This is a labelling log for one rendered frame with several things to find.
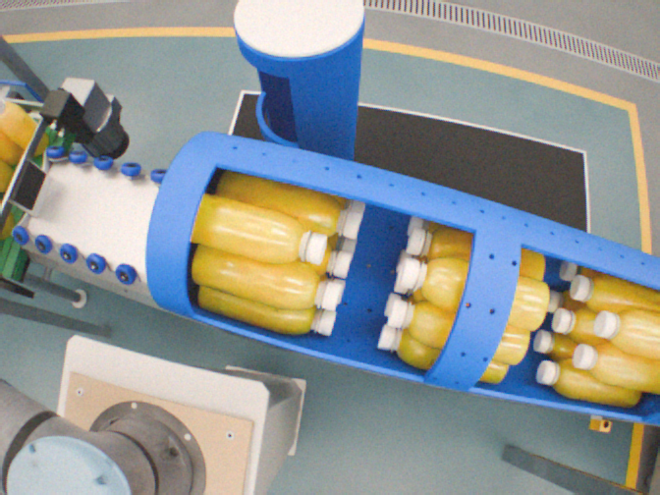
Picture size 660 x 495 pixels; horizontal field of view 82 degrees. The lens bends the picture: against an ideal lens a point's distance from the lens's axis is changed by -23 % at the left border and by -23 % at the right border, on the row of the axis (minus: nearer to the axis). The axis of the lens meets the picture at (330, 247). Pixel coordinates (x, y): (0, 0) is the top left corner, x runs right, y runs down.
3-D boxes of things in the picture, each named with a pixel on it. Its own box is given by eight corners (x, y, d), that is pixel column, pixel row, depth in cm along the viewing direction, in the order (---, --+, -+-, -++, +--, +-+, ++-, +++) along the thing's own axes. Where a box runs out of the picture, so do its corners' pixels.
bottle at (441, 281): (526, 315, 66) (407, 286, 68) (543, 274, 64) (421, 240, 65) (535, 341, 60) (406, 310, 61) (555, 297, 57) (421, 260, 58)
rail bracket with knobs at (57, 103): (74, 144, 98) (54, 124, 88) (53, 139, 98) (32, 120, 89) (90, 109, 100) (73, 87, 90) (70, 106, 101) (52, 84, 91)
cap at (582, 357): (585, 344, 67) (577, 342, 67) (595, 347, 63) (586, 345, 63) (578, 366, 67) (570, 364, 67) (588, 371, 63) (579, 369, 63)
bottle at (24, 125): (26, 158, 97) (-20, 123, 79) (31, 133, 99) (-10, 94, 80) (46, 156, 97) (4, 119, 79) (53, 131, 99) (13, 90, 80)
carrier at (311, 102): (303, 125, 181) (257, 181, 175) (287, -41, 97) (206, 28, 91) (366, 162, 177) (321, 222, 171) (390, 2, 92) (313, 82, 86)
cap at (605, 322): (618, 327, 58) (608, 325, 58) (604, 343, 61) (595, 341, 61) (614, 307, 61) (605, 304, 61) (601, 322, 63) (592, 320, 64)
